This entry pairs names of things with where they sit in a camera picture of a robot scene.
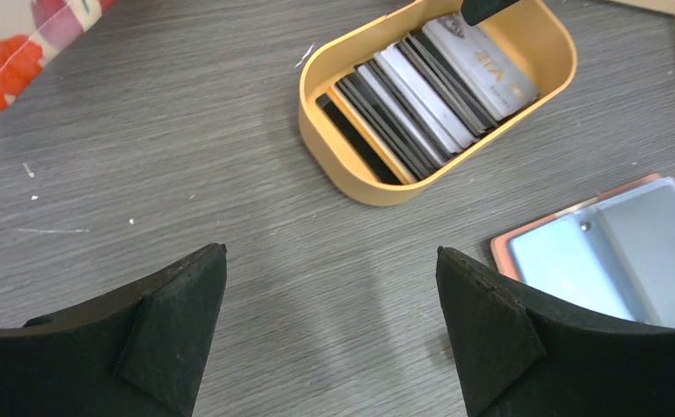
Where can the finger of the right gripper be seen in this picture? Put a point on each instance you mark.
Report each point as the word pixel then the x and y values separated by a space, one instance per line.
pixel 477 11

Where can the tan oval card tray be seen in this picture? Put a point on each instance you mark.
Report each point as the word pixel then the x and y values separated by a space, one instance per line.
pixel 528 32

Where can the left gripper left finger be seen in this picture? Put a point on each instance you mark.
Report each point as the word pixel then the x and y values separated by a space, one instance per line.
pixel 138 350

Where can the stack of credit cards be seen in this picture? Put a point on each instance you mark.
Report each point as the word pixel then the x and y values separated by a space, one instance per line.
pixel 405 111

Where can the floral orange fabric bag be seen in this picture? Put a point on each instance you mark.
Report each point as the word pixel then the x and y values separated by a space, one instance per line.
pixel 34 32

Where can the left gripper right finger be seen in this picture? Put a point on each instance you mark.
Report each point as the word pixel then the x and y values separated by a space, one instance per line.
pixel 521 352

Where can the silver white credit card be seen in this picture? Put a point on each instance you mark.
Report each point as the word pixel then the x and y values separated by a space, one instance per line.
pixel 499 84

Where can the pink leather card holder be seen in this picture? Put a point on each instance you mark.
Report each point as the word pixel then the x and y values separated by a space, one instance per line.
pixel 565 254

